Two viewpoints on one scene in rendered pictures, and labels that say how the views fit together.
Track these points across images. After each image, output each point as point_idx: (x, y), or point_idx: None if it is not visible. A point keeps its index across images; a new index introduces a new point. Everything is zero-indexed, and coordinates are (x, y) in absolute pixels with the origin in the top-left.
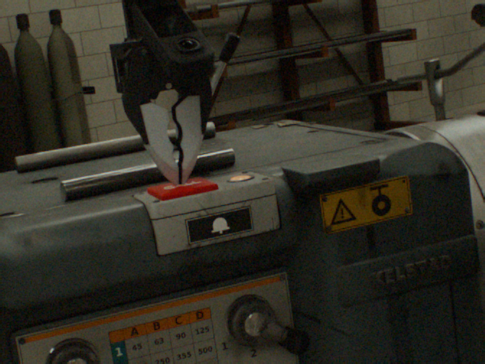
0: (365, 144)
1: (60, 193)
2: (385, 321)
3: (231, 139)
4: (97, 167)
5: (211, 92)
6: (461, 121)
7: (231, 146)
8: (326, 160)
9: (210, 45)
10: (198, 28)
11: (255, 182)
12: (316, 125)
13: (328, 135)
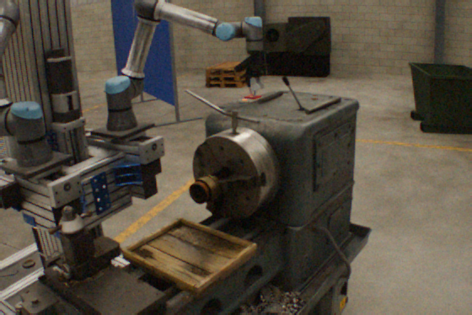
0: (230, 109)
1: (290, 96)
2: None
3: (294, 113)
4: (312, 103)
5: (245, 78)
6: (223, 132)
7: (282, 109)
8: (233, 105)
9: (235, 66)
10: (239, 63)
11: (238, 99)
12: (272, 119)
13: (254, 114)
